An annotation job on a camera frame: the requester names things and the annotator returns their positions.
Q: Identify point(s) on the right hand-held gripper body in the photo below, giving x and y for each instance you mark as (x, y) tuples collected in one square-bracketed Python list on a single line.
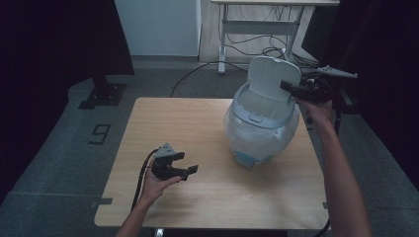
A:
[(316, 92)]

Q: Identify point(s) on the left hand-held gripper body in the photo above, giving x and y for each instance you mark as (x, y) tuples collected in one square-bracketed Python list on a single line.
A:
[(161, 164)]

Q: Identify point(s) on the pale blue lidded trash bin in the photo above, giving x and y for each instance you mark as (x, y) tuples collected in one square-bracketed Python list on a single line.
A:
[(267, 82)]

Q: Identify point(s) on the person's right hand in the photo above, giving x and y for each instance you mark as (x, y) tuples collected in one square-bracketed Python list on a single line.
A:
[(319, 113)]

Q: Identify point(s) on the person's left hand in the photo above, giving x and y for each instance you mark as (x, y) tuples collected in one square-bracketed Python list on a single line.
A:
[(153, 189)]

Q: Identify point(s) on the white plastic bin liner bag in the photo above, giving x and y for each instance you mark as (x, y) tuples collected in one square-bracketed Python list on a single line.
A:
[(260, 140)]

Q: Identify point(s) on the black curtain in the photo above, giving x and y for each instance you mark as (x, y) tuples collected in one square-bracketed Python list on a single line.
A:
[(385, 49), (49, 49)]

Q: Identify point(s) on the black stand base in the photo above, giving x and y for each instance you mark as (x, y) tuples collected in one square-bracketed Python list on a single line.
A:
[(103, 94)]

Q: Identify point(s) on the white desk frame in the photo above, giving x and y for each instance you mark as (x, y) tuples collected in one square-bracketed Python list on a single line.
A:
[(257, 27)]

